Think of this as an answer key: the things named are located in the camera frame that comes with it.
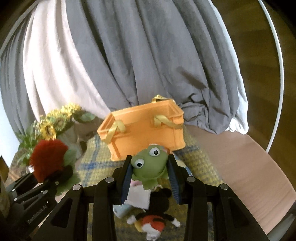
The red fluffy pompom toy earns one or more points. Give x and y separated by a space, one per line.
50 156

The grey ribbed flower vase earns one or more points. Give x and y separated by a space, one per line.
71 139

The beige curtain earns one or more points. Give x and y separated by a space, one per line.
53 71

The white cloth pink-eared plush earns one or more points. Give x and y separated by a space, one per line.
137 198

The yellow sunflower bouquet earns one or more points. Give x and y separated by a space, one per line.
57 121

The orange plastic crate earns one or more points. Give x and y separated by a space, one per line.
130 130

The green leafy plant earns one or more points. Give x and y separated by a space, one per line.
28 141

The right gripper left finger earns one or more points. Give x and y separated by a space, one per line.
69 219

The green frog plush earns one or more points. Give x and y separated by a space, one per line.
150 165

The black red mouse plush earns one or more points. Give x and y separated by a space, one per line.
154 219

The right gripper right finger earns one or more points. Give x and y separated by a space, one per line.
231 218

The grey curtain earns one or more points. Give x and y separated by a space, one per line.
133 51

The dark wooden wardrobe door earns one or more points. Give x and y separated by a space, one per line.
265 46

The white sheer curtain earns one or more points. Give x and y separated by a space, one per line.
239 123

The yellow blue plaid cloth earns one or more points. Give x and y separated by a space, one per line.
96 165

